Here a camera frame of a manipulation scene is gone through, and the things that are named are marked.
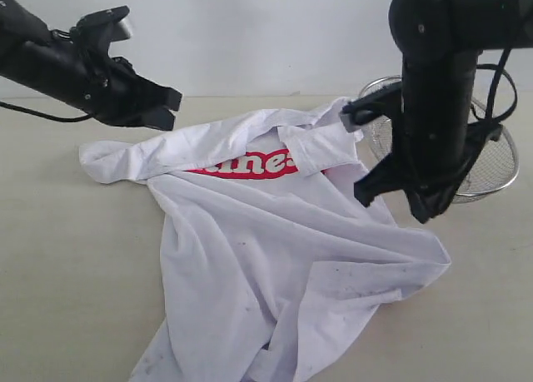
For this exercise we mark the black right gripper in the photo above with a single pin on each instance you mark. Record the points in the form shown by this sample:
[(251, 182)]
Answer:
[(429, 158)]

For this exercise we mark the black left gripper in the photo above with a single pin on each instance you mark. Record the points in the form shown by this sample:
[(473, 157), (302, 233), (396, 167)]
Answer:
[(101, 86)]

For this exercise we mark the white t-shirt red print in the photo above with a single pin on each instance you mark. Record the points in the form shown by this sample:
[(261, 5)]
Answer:
[(270, 267)]

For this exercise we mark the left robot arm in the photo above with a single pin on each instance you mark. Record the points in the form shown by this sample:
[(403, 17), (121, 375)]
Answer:
[(18, 27)]

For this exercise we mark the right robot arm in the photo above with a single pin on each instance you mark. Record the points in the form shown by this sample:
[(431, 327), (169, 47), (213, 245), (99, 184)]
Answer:
[(454, 54)]

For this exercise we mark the wire mesh basket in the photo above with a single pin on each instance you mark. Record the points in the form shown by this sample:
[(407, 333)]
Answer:
[(492, 163)]

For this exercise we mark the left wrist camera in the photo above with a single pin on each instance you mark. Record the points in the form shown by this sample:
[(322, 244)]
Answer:
[(100, 29)]

